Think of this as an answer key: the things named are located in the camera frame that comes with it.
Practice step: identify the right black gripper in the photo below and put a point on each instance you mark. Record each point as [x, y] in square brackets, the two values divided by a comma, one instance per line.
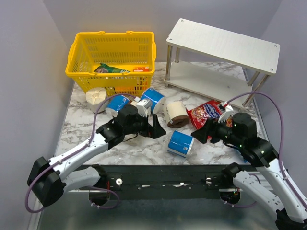
[210, 129]

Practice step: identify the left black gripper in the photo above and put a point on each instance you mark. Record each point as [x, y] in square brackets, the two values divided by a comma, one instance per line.
[157, 130]

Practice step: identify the blue roll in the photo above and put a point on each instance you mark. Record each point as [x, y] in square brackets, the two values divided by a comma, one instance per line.
[116, 104]
[157, 99]
[180, 144]

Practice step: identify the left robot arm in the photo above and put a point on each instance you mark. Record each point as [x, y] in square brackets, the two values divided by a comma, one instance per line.
[50, 179]

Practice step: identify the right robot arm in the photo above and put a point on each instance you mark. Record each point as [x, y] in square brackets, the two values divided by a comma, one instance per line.
[284, 202]

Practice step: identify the white two-tier shelf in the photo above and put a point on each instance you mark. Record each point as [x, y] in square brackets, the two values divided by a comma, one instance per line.
[244, 51]

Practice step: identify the red snack bag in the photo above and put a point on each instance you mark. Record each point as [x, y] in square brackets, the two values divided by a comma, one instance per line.
[200, 114]

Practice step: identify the beige brown roll centre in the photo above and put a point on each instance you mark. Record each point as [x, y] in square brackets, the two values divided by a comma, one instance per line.
[176, 115]

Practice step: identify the orange box in basket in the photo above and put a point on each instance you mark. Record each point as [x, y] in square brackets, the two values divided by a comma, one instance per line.
[141, 69]

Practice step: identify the beige roll near basket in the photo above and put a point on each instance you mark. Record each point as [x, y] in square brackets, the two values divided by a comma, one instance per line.
[94, 97]

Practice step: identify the yellow plastic shopping basket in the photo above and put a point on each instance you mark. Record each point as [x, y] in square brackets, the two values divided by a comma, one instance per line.
[121, 50]

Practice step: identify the green snack packet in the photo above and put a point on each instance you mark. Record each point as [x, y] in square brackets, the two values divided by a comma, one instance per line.
[104, 68]

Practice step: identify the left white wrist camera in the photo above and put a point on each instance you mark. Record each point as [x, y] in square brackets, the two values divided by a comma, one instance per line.
[144, 107]

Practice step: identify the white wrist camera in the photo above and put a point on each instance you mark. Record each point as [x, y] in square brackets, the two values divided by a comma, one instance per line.
[226, 110]
[144, 107]

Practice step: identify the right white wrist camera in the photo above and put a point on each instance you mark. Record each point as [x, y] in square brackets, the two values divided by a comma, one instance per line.
[226, 110]

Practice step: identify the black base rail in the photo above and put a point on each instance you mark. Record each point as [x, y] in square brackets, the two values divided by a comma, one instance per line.
[136, 182]

